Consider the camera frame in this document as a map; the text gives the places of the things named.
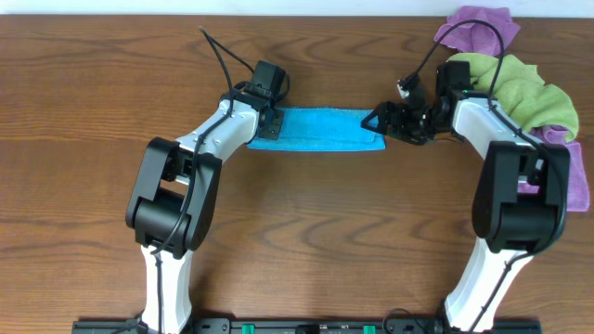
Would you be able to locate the blue microfibre cloth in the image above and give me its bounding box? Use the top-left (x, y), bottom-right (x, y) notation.
top-left (248, 107), bottom-right (386, 152)

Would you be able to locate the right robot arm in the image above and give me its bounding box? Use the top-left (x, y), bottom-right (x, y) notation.
top-left (361, 88), bottom-right (571, 333)

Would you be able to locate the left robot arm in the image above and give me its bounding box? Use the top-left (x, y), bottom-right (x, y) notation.
top-left (125, 88), bottom-right (282, 333)

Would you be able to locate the purple cloth at top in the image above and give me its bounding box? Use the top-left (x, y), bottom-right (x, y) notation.
top-left (433, 6), bottom-right (521, 57)

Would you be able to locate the purple cloth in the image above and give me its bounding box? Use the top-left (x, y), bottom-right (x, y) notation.
top-left (433, 6), bottom-right (521, 57)
top-left (528, 125), bottom-right (590, 212)

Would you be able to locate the green microfibre cloth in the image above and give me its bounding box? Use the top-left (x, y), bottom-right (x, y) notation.
top-left (449, 53), bottom-right (579, 142)

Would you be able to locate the purple cloth at right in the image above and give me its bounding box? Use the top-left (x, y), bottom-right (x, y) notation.
top-left (528, 125), bottom-right (590, 212)

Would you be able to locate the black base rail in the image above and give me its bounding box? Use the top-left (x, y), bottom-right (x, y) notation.
top-left (71, 315), bottom-right (542, 334)

